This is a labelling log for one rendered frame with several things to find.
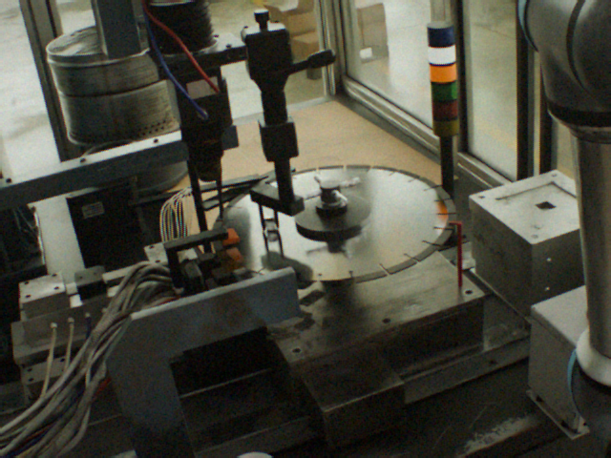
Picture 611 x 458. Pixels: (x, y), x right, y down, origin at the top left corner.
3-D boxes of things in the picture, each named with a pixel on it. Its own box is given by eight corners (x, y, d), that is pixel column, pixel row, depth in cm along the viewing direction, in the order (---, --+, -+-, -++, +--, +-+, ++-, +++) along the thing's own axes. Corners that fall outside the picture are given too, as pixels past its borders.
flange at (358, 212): (328, 244, 108) (326, 229, 107) (279, 219, 116) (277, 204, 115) (387, 214, 114) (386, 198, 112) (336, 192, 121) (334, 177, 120)
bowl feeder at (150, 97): (190, 142, 201) (166, 7, 184) (222, 187, 175) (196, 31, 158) (74, 174, 193) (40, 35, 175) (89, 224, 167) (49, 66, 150)
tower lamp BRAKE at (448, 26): (445, 36, 128) (444, 19, 126) (459, 43, 124) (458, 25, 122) (422, 41, 126) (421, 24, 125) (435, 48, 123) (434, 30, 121)
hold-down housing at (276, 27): (298, 147, 107) (280, 2, 97) (304, 160, 103) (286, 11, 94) (258, 155, 106) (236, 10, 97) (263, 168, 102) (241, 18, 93)
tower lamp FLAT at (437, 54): (446, 54, 129) (446, 37, 128) (460, 61, 125) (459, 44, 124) (423, 59, 128) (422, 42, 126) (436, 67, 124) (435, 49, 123)
